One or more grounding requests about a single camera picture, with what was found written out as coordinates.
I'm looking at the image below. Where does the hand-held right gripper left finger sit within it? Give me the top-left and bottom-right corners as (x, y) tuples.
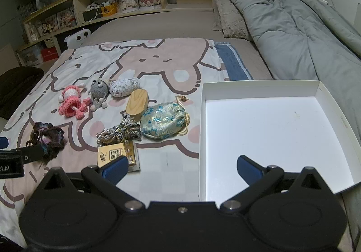
(42, 155), (145, 212)

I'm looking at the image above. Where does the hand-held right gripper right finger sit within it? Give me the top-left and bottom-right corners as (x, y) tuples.
(220, 155), (328, 212)

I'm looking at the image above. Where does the gold card packet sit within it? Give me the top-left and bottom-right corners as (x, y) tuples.
(97, 141), (141, 173)

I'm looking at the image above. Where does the dark crochet scrunchie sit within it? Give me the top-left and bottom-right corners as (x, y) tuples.
(26, 122), (66, 161)

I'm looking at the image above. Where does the braided cord bundle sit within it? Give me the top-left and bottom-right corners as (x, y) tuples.
(96, 115), (141, 145)

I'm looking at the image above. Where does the white cardboard box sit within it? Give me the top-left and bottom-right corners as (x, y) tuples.
(198, 79), (361, 202)

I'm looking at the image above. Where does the blue floral brocade pouch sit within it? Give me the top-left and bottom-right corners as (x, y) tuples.
(139, 95), (191, 140)

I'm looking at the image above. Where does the pink crochet doll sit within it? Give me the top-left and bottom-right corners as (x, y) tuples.
(58, 85), (92, 120)

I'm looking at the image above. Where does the grey crochet mouse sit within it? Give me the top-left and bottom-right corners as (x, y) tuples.
(88, 78), (110, 110)

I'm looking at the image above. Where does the dark cloth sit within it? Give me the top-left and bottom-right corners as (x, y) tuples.
(0, 67), (45, 120)

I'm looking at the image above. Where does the oval wooden box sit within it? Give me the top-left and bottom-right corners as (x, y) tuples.
(125, 89), (149, 123)

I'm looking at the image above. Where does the white yarn ball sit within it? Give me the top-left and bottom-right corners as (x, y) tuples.
(109, 76), (141, 97)

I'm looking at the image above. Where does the clear storage bin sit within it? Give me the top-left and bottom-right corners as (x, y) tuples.
(17, 43), (43, 66)

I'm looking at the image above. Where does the red box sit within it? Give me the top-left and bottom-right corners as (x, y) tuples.
(42, 47), (60, 62)

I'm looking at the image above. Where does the blue striped towel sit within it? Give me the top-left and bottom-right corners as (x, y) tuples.
(213, 42), (254, 81)

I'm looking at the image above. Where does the printed cartoon blanket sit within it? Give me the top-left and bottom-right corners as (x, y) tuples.
(0, 38), (226, 248)

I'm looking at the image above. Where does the printed figure box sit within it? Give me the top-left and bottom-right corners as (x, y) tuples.
(37, 15), (58, 35)
(56, 9), (76, 28)

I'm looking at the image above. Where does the white plastic device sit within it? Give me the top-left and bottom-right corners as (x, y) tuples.
(63, 29), (92, 50)

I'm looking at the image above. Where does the grey duvet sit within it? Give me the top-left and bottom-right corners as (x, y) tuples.
(226, 0), (361, 140)

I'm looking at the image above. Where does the beige fuzzy pillow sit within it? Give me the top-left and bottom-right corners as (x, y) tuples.
(211, 0), (254, 42)

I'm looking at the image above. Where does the black box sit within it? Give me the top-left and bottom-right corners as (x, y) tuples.
(82, 9), (103, 23)

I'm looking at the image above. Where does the beige bed sheet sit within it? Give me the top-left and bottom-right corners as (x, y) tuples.
(42, 8), (361, 252)

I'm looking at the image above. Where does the yellow box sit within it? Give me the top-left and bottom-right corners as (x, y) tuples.
(101, 2), (117, 17)

